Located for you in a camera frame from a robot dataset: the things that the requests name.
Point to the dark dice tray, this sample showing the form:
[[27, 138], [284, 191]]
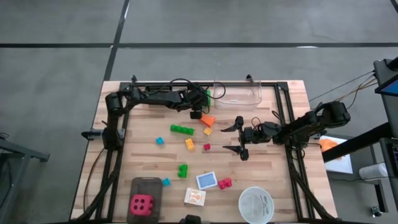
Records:
[[144, 186]]

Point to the small red toy brick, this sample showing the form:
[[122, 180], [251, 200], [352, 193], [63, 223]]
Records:
[[207, 146]]

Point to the clear plastic bin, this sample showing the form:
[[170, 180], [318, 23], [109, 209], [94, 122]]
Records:
[[237, 96]]

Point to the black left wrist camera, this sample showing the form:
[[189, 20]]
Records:
[[196, 115]]

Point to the long green toy brick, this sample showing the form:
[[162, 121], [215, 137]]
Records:
[[182, 129]]

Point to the crumpled silver foil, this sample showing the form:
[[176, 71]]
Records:
[[158, 88]]

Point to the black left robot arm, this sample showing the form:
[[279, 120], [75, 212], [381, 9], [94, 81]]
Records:
[[155, 98]]

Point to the orange object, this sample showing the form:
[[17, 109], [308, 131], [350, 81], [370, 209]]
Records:
[[329, 145]]

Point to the green stepped toy brick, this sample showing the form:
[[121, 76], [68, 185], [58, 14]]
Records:
[[183, 171]]

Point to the yellow two-stud toy brick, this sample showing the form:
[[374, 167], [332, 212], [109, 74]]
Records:
[[189, 144]]

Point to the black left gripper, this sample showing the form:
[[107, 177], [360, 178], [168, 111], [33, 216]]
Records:
[[191, 99]]

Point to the black caster wheel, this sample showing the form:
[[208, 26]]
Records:
[[376, 211]]

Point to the red foam dice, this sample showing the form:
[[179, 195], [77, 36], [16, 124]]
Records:
[[141, 204]]

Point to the black aluminium table frame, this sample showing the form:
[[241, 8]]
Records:
[[283, 85]]

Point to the black diagonal bar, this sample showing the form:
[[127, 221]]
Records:
[[357, 141]]

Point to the grey equipment stand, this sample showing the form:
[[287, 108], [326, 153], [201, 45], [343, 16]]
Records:
[[388, 124]]

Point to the cyan toy brick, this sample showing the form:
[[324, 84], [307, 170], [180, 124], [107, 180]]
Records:
[[160, 140], [166, 182]]

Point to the grey metal side table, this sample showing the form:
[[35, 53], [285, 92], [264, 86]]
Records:
[[18, 152]]

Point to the black table-level camera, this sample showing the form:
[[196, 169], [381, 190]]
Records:
[[190, 219]]

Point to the small yellow toy brick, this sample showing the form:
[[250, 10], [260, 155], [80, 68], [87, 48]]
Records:
[[207, 131]]

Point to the large red toy brick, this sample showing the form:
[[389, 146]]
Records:
[[224, 183]]

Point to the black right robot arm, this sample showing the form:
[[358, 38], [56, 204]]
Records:
[[311, 124]]

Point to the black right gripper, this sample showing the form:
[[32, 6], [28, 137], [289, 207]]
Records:
[[253, 135]]

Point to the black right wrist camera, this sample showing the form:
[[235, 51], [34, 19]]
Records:
[[271, 128]]

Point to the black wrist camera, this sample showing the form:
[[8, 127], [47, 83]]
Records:
[[196, 115], [271, 128]]

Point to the blue screen tablet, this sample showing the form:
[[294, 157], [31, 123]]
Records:
[[388, 88]]

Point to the orange toy brick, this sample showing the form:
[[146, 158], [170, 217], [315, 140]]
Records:
[[207, 120]]

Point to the orange playing card box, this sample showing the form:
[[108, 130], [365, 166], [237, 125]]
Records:
[[195, 197]]

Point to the white paper roll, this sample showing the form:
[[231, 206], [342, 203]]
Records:
[[373, 171]]

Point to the white board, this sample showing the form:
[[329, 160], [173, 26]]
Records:
[[342, 165]]

